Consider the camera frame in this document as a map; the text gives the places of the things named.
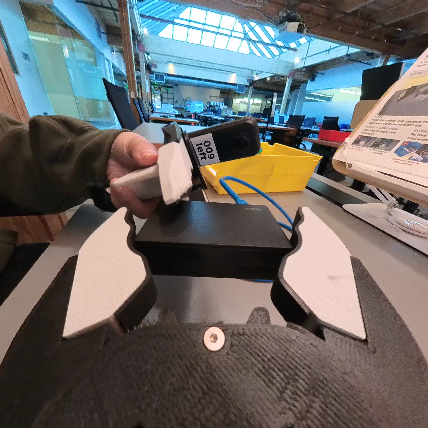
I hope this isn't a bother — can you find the yellow plastic bin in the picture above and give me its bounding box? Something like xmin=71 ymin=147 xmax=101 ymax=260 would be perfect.
xmin=200 ymin=142 xmax=323 ymax=195

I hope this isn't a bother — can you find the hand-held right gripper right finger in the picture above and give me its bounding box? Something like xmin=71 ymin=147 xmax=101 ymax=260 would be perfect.
xmin=271 ymin=207 xmax=367 ymax=341

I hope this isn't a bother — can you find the white document stand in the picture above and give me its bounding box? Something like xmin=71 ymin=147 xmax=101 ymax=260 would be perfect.
xmin=332 ymin=100 xmax=428 ymax=256

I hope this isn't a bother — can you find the printed instruction sheet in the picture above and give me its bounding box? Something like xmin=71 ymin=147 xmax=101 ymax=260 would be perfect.
xmin=341 ymin=50 xmax=428 ymax=174

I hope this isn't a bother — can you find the black monitor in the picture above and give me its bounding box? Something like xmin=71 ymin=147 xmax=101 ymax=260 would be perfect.
xmin=359 ymin=62 xmax=405 ymax=101

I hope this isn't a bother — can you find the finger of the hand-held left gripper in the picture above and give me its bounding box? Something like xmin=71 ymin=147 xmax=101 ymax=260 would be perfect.
xmin=157 ymin=142 xmax=194 ymax=214

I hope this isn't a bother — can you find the blue ethernet cable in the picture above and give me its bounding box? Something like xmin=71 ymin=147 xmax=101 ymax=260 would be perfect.
xmin=219 ymin=176 xmax=294 ymax=283

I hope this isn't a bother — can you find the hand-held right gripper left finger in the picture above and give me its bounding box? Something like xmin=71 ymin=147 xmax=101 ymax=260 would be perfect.
xmin=62 ymin=207 xmax=158 ymax=339

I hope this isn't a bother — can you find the wooden office desk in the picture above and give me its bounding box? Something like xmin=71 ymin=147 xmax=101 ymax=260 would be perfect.
xmin=257 ymin=122 xmax=320 ymax=149

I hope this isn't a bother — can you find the red plastic bin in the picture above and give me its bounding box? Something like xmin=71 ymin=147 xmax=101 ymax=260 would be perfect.
xmin=318 ymin=129 xmax=352 ymax=142

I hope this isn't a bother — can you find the person's olive jacket torso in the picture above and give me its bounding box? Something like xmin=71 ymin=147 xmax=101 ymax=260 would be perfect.
xmin=0 ymin=230 xmax=19 ymax=273

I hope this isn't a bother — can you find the person's left hand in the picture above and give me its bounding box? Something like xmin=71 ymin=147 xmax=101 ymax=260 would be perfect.
xmin=107 ymin=131 xmax=162 ymax=220

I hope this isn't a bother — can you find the black network switch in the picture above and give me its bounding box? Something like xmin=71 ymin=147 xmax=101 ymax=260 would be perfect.
xmin=134 ymin=201 xmax=294 ymax=281

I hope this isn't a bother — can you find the ceiling projector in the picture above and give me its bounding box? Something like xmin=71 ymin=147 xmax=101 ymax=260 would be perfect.
xmin=278 ymin=20 xmax=306 ymax=35

